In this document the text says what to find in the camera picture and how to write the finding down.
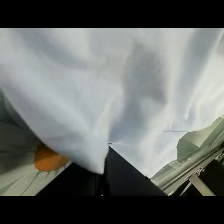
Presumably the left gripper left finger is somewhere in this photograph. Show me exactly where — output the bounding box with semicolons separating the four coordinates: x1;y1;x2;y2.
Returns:
35;161;107;197

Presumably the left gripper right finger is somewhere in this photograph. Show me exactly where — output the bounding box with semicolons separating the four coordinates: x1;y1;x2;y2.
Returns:
104;145;168;197

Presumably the white shirt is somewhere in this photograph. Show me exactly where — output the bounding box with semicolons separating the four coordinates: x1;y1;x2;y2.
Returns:
0;28;224;179

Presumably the silver frame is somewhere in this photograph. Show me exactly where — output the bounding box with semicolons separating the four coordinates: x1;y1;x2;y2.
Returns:
150;138;224;197

